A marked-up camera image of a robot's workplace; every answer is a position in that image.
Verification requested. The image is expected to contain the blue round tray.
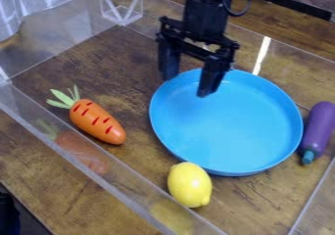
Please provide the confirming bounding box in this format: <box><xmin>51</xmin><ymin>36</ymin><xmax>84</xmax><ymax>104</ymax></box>
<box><xmin>150</xmin><ymin>70</ymin><xmax>303</xmax><ymax>176</ymax></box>

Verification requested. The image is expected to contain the orange toy carrot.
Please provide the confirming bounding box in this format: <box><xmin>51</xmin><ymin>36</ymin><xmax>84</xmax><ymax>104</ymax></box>
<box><xmin>46</xmin><ymin>86</ymin><xmax>127</xmax><ymax>145</ymax></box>

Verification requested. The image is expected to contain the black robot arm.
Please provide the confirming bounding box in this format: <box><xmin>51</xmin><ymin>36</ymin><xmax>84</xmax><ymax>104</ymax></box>
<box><xmin>158</xmin><ymin>0</ymin><xmax>239</xmax><ymax>97</ymax></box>

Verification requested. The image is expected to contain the purple toy eggplant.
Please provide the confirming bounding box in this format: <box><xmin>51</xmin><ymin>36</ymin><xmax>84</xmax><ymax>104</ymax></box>
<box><xmin>302</xmin><ymin>102</ymin><xmax>335</xmax><ymax>165</ymax></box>

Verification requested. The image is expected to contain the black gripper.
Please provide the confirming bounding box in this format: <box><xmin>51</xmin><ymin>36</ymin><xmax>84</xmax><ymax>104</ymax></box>
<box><xmin>158</xmin><ymin>0</ymin><xmax>239</xmax><ymax>97</ymax></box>

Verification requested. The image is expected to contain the yellow toy lemon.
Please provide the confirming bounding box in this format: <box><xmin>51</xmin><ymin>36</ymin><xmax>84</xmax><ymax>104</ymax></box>
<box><xmin>167</xmin><ymin>162</ymin><xmax>212</xmax><ymax>208</ymax></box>

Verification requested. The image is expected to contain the clear acrylic enclosure wall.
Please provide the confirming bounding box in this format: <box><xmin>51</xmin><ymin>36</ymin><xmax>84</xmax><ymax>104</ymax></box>
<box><xmin>0</xmin><ymin>0</ymin><xmax>335</xmax><ymax>235</ymax></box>

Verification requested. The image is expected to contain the black cable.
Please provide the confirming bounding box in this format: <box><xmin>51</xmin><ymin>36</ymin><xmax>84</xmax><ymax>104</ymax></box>
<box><xmin>224</xmin><ymin>0</ymin><xmax>254</xmax><ymax>18</ymax></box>

